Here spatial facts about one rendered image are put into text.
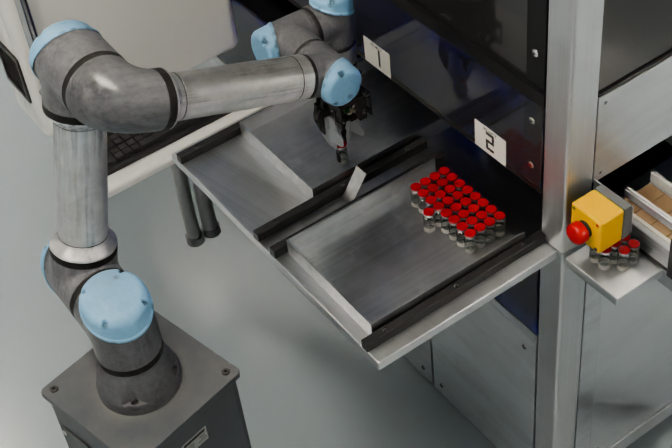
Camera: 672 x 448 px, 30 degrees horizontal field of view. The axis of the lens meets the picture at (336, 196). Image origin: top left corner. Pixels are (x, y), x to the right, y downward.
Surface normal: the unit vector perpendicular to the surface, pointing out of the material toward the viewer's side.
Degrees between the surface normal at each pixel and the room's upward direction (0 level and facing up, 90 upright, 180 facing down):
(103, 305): 8
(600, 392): 90
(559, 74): 90
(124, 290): 8
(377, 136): 0
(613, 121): 90
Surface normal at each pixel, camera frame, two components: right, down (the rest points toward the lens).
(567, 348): 0.58, 0.52
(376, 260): -0.09, -0.72
